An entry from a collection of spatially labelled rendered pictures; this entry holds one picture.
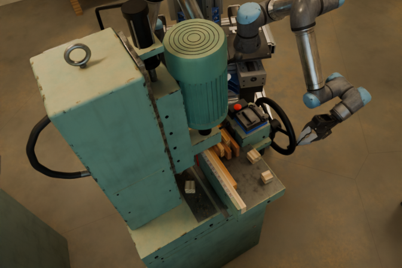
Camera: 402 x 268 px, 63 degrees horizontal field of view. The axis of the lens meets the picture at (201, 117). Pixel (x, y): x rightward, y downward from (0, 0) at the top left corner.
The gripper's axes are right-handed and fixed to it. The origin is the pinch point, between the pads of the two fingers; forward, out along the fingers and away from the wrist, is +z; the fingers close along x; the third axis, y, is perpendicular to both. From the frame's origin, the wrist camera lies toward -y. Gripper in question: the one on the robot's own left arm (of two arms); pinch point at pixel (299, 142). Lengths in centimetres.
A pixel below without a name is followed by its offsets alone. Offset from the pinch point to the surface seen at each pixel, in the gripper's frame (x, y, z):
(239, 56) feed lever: 27, -43, -3
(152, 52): 12, -89, 13
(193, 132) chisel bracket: 14, -43, 27
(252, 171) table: -5.7, -25.5, 20.7
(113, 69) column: 11, -95, 21
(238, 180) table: -6.5, -28.5, 26.4
